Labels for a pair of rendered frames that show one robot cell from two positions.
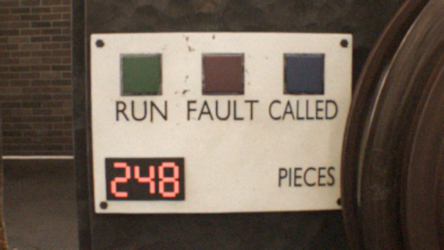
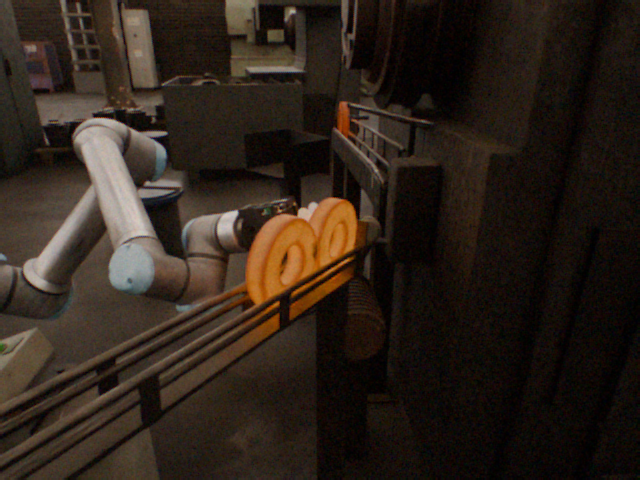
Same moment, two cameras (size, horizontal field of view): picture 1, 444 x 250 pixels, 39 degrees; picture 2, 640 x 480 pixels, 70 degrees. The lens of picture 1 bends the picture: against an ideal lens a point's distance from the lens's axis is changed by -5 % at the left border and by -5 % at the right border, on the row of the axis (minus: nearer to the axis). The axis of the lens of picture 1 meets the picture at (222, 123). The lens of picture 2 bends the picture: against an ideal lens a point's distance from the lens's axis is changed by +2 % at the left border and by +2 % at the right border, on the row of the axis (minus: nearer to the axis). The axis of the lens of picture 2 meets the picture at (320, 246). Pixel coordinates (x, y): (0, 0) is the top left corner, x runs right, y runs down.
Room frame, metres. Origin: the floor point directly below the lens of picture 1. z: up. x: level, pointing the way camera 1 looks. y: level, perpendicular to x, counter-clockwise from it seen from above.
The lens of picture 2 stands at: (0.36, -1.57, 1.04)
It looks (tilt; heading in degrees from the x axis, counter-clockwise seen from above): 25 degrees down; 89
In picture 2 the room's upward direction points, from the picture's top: straight up
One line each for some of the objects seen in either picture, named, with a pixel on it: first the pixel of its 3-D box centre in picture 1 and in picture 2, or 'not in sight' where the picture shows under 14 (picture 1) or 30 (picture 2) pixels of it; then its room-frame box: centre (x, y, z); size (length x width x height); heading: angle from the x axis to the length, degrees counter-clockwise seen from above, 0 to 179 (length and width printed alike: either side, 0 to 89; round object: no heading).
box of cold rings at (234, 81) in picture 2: not in sight; (237, 123); (-0.29, 2.36, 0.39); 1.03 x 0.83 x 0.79; 7
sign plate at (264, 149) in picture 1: (222, 123); not in sight; (0.65, 0.00, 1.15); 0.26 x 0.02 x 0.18; 93
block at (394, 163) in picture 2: not in sight; (411, 211); (0.59, -0.58, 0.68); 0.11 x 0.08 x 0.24; 3
